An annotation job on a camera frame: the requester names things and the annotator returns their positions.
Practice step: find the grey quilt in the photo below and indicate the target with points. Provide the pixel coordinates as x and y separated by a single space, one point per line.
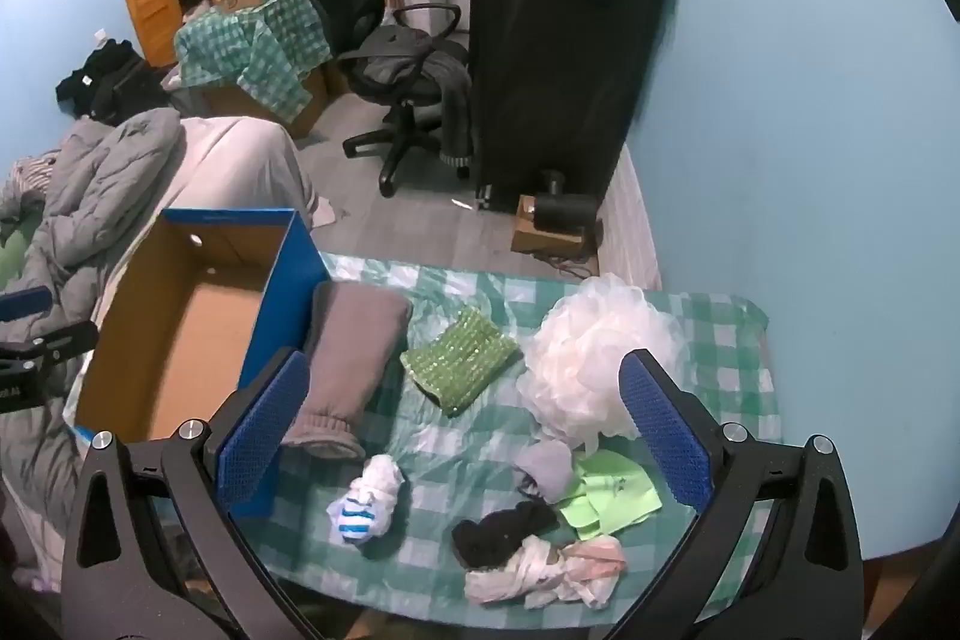
82 197

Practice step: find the small grey sock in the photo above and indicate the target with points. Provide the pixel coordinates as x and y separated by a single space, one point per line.
547 467

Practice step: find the grey knit cloth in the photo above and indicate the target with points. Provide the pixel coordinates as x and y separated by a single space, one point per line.
352 347

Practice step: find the black sock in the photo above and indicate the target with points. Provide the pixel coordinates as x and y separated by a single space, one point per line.
502 531

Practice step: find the white bed sheet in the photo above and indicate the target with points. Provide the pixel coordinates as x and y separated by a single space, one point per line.
240 168

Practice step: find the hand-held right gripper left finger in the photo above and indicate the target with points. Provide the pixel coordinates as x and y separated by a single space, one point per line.
262 434

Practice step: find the white mesh bath pouf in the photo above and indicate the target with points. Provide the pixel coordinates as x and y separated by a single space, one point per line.
592 347

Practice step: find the green checked cloth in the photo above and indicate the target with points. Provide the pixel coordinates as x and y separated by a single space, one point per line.
247 48

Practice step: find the pink white cloth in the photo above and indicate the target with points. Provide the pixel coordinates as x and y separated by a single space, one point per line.
540 572

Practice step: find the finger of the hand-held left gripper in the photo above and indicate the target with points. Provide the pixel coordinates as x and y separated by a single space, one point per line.
22 304
60 341

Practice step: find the blue cardboard box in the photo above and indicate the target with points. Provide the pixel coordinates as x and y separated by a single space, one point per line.
187 347

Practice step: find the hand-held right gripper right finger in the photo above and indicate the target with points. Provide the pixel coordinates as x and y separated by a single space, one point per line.
664 434

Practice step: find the black fabric wardrobe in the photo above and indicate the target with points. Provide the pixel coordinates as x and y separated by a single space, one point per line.
562 48

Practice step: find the dark grey garment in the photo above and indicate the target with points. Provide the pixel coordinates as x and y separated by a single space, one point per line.
446 85

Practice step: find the green sparkly cloth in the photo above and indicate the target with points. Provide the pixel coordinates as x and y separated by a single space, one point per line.
461 359

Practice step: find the light green cloth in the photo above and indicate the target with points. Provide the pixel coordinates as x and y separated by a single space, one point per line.
615 494

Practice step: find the white blue-striped sock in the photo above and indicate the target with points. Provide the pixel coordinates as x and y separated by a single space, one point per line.
367 497

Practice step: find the large brown cardboard box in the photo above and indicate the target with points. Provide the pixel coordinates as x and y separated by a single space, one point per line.
307 100

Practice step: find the black bag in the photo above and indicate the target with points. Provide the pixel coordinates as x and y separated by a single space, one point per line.
112 81

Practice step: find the green checked tablecloth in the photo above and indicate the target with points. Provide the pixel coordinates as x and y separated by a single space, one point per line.
465 460

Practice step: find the black office chair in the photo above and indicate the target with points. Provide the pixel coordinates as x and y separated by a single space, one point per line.
390 78

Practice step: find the black cylindrical device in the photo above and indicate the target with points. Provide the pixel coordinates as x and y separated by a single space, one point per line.
566 205

